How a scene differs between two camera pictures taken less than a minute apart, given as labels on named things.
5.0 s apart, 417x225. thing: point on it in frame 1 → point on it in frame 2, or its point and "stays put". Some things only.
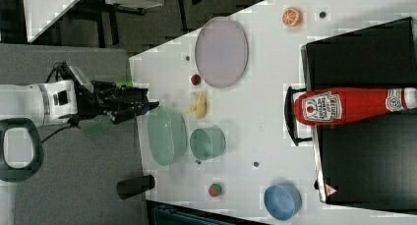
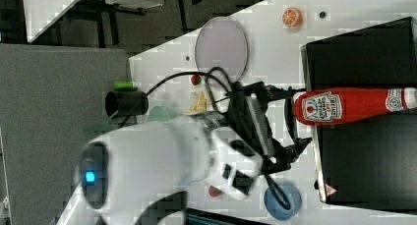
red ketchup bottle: (323, 106) stays put
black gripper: (116, 102) → (249, 122)
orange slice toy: (292, 17) stays put
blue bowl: (282, 202) stays put
